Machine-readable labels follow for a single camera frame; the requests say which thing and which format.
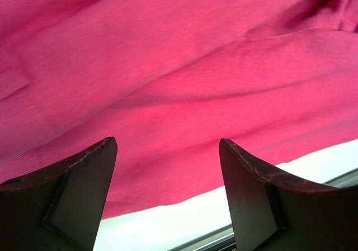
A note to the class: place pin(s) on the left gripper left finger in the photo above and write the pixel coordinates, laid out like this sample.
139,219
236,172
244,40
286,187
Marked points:
60,206

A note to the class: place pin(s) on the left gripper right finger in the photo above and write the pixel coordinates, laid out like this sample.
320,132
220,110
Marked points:
272,209

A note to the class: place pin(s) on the magenta pink trousers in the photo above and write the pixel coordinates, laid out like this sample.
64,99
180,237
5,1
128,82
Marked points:
168,79

